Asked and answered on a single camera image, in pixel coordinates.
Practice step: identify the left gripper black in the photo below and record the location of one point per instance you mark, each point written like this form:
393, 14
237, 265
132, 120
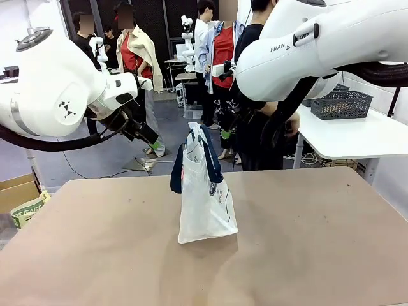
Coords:
116, 122

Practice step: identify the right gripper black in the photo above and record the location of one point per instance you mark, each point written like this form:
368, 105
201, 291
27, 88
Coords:
243, 110

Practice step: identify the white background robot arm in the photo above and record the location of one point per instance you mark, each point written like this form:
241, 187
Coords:
188, 51
101, 54

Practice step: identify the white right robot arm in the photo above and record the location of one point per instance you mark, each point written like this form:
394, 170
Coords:
287, 63

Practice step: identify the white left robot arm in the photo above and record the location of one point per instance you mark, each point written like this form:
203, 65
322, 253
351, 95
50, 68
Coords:
48, 79

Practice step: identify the person's right forearm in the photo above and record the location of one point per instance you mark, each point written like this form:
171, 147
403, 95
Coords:
267, 108

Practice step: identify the green printed paper bag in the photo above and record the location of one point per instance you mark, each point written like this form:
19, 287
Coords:
28, 212

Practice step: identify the person's right hand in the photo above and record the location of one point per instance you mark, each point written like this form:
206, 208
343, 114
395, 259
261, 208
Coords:
293, 124

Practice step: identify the clear plastic storage box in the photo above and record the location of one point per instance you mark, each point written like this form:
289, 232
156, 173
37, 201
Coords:
192, 113

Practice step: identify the black cabinet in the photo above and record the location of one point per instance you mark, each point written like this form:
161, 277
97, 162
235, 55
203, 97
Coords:
192, 94

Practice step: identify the white computer tower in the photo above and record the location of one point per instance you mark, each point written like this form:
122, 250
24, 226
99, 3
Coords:
180, 95

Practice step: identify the mannequin blue shirt red top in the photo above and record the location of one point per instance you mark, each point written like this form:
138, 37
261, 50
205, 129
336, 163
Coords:
223, 44

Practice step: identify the small wood top desk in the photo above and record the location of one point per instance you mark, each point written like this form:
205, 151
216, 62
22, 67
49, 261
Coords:
175, 61

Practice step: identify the mannequin with cream jacket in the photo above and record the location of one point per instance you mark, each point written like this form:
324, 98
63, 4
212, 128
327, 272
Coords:
140, 48

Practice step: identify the bystander in white shirt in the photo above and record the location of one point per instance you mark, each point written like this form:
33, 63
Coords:
200, 41

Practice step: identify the person in black shirt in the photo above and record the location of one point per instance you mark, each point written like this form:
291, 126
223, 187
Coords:
248, 35

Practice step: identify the bystander with black hair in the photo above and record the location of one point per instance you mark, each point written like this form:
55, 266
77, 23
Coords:
111, 48

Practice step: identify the bystander in black clothes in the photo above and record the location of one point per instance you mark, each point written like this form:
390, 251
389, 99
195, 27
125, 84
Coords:
83, 41

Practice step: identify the grey plastic basket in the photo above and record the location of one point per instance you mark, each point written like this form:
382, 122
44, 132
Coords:
344, 106
338, 87

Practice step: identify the white side table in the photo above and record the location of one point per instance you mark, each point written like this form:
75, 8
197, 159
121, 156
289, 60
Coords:
344, 137

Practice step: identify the low brown wooden pallet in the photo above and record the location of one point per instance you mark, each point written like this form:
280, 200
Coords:
344, 163

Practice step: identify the brown cardboard box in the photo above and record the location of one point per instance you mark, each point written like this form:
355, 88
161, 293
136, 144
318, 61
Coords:
16, 194

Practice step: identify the black tripod leg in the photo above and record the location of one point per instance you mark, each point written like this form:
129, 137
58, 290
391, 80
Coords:
394, 102

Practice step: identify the metal mannequin base plate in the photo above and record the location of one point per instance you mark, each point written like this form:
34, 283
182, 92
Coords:
145, 165

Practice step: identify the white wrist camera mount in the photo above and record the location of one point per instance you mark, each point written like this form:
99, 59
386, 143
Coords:
220, 70

